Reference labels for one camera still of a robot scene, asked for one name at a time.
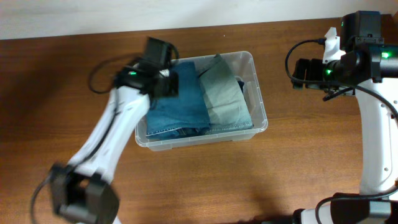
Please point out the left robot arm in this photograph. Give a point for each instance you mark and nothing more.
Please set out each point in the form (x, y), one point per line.
(81, 190)

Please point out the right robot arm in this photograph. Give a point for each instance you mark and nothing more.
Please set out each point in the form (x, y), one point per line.
(358, 62)

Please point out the light blue jeans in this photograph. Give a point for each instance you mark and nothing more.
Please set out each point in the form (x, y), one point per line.
(224, 98)

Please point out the clear plastic storage container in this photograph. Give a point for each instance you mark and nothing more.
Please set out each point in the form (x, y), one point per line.
(242, 64)

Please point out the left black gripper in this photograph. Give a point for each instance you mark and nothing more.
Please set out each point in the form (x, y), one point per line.
(168, 84)

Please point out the blue taped clothing bundle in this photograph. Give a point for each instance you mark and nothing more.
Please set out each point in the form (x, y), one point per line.
(241, 85)

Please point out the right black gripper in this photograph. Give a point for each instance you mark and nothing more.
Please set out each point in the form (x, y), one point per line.
(314, 66)

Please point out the dark blue jeans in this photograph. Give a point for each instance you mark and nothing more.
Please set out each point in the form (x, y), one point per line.
(182, 116)

